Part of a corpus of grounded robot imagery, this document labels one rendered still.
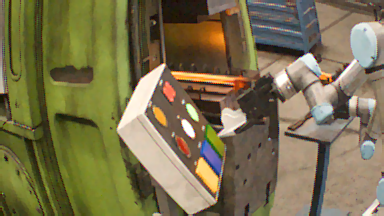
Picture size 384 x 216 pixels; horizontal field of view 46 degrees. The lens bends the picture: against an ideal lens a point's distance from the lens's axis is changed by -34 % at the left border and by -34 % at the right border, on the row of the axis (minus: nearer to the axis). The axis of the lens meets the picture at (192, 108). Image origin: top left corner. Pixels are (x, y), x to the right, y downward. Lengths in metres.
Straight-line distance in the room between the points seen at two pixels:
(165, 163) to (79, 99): 0.60
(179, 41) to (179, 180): 1.10
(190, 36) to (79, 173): 0.73
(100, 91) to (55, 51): 0.32
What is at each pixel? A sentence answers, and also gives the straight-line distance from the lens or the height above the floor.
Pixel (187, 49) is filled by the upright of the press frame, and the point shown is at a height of 1.02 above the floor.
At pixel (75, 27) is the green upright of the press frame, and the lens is 1.96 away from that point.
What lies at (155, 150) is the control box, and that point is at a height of 1.11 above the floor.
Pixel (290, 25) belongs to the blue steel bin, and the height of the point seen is 0.36.
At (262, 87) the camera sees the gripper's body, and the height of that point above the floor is 1.15.
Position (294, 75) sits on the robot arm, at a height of 1.19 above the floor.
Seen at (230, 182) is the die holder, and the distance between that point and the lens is 2.08.
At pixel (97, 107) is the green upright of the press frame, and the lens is 1.89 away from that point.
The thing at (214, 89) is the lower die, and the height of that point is 0.99.
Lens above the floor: 1.69
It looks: 21 degrees down
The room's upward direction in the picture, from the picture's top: 6 degrees counter-clockwise
